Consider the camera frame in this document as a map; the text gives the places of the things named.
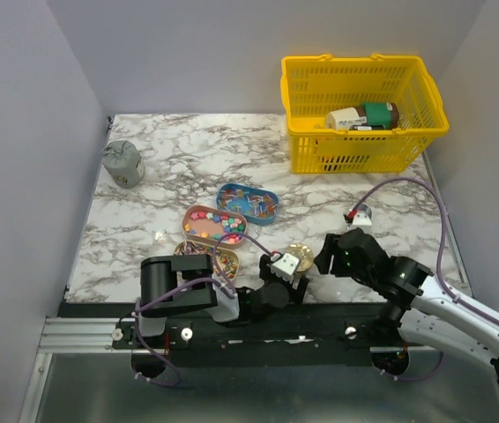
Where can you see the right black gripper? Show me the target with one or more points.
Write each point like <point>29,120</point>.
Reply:
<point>331,247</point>

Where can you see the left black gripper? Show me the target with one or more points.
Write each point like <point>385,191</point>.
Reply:
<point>294,296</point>

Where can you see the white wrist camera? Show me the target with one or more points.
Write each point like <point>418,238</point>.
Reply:
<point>356,222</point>
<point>286,266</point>

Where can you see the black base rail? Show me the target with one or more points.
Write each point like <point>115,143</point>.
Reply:
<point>305,335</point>

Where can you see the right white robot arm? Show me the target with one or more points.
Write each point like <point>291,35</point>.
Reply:
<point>419,307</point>

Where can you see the grey drawstring pouch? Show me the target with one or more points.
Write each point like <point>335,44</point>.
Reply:
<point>124,163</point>

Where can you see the pink tray star candies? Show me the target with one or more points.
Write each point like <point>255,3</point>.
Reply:
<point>205,224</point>

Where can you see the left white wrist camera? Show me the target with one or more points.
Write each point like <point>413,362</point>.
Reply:
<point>286,266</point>

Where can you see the blue tray clear lollipops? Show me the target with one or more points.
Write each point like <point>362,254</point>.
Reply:
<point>257,206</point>

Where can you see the beige tray rainbow lollipops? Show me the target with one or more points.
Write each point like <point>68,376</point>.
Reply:
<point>227,260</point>

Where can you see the aluminium frame rail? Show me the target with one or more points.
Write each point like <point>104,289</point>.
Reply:
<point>81,335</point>

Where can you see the silver metal scoop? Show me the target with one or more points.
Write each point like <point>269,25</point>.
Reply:
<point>363,211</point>

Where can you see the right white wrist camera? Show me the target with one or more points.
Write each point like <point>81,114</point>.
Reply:
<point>356,222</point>

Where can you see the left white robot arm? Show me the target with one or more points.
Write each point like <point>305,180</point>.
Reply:
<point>177,285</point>

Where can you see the yellow plastic basket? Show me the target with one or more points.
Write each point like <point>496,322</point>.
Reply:
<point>313,86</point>

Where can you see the green brown bottle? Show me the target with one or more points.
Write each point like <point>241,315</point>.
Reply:
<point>367,116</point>

